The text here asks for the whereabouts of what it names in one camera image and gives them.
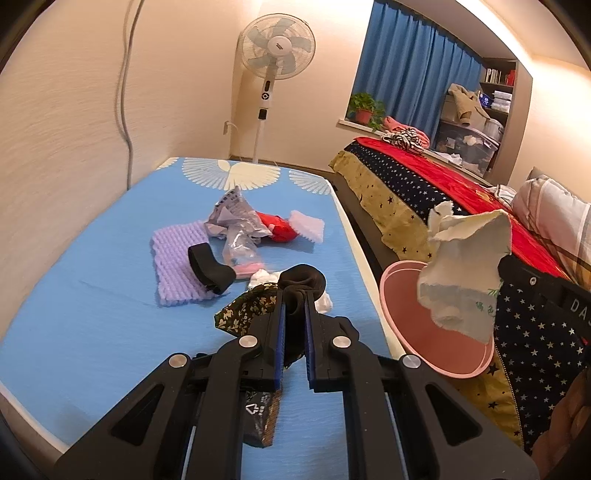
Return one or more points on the white paper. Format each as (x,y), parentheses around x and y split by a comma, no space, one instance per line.
(460,285)

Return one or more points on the striped pillow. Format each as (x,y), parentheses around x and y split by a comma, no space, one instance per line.
(560,220)

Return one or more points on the clear storage box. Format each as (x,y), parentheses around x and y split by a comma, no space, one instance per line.
(475,149)

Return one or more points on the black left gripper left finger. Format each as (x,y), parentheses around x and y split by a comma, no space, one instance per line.
(265,364)

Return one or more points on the red blanket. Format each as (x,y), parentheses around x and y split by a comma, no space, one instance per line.
(422,184)

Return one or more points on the right hand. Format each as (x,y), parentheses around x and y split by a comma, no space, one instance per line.
(567,423)

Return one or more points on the white standing fan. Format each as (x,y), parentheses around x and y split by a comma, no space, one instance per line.
(274,47)

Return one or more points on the beige jacket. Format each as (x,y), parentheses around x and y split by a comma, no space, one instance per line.
(469,110)

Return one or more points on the purple foam net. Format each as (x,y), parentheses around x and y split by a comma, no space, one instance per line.
(176,282)

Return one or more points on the clear plastic bag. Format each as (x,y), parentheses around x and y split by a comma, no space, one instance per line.
(240,253)

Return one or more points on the pile of clothes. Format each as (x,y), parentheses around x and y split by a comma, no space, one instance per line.
(405,137)

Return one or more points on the black gold snack wrapper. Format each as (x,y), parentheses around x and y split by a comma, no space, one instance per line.
(262,408)

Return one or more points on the wooden bookshelf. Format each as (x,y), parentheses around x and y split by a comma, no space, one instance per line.
(497,85)

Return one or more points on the star patterned bedspread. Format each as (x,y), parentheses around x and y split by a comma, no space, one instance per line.
(536,358)

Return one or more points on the pink trash bin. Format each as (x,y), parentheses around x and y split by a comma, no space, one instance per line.
(448,352)

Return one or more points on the red crumpled wrapper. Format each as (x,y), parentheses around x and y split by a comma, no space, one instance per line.
(280,229)

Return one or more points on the silver crumpled wrapper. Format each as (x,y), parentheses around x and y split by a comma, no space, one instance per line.
(233,211)

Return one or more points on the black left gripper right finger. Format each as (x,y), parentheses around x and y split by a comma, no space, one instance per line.
(326,340)

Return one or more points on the blue curtain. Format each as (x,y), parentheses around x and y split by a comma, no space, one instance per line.
(408,63)

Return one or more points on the potted green plant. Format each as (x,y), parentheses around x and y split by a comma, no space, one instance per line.
(365,110)

